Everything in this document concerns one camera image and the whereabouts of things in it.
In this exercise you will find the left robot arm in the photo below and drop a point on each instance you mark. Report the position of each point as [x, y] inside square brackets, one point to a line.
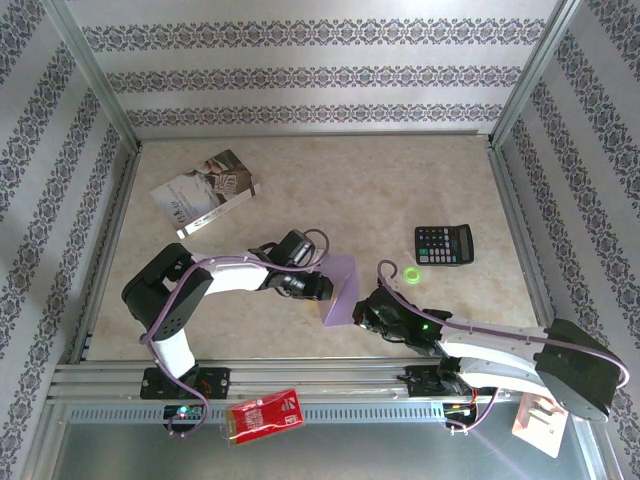
[165, 295]

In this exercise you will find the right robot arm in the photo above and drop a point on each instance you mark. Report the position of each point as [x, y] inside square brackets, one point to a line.
[550, 360]

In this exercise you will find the grey metal sheet panel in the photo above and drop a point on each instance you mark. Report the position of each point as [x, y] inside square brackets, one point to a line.
[350, 455]

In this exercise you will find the black calculator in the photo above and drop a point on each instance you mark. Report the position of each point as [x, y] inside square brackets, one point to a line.
[444, 245]

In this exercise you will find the white photo-cover book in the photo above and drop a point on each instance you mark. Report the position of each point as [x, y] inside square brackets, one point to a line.
[205, 192]

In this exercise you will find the red packet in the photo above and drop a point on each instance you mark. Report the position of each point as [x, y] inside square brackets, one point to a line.
[265, 417]

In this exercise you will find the pink blister package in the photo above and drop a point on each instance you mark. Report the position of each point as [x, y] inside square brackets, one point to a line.
[537, 430]

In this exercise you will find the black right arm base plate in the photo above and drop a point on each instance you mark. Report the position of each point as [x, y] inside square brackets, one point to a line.
[420, 382]

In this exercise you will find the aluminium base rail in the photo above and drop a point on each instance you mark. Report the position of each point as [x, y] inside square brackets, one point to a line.
[325, 375]

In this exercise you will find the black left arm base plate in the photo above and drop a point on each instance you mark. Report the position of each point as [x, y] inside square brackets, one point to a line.
[215, 382]

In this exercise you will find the aluminium rear rail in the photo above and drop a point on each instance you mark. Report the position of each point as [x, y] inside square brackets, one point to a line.
[310, 134]

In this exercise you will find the aluminium side rail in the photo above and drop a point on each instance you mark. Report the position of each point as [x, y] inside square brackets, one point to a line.
[520, 225]
[107, 250]

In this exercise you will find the aluminium frame post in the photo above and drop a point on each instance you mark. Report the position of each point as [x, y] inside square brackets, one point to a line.
[532, 75]
[92, 75]

